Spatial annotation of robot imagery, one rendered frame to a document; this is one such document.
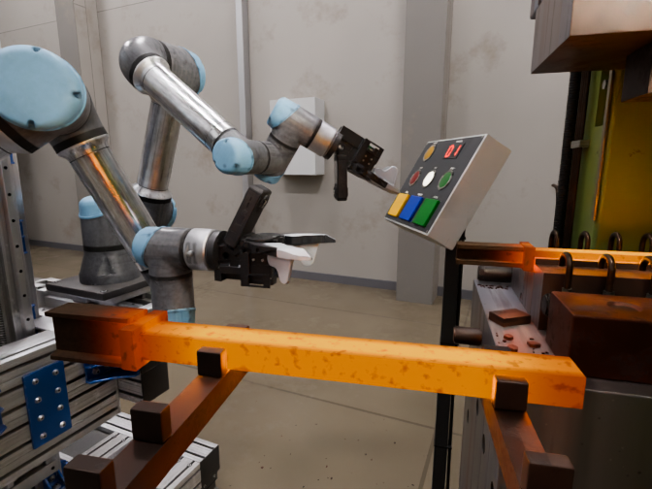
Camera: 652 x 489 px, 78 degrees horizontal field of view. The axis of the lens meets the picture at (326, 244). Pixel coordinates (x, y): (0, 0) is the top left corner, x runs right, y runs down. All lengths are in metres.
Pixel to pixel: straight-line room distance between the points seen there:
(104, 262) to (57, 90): 0.59
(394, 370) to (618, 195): 0.64
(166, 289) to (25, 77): 0.37
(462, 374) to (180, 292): 0.58
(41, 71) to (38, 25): 6.00
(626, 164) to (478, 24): 2.92
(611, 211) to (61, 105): 0.90
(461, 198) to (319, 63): 3.10
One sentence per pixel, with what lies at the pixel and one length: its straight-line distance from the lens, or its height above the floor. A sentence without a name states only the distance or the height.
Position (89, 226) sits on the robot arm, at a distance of 1.21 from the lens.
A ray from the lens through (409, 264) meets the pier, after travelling 3.41.
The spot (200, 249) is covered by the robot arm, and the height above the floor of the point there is 0.99.
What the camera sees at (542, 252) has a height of 1.01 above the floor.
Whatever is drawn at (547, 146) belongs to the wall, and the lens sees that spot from 3.55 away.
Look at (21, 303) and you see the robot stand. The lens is 1.21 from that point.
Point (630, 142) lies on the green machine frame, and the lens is 0.87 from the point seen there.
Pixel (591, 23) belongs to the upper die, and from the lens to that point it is 0.60.
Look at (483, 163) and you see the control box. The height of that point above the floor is 1.13.
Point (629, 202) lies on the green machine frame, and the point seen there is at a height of 1.06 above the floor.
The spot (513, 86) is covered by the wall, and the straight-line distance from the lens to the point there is 3.58.
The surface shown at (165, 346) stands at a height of 0.98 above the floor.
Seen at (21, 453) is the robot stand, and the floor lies 0.51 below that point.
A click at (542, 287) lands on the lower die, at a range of 0.59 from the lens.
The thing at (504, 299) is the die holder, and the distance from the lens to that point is 0.71.
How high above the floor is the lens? 1.13
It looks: 11 degrees down
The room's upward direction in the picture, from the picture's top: straight up
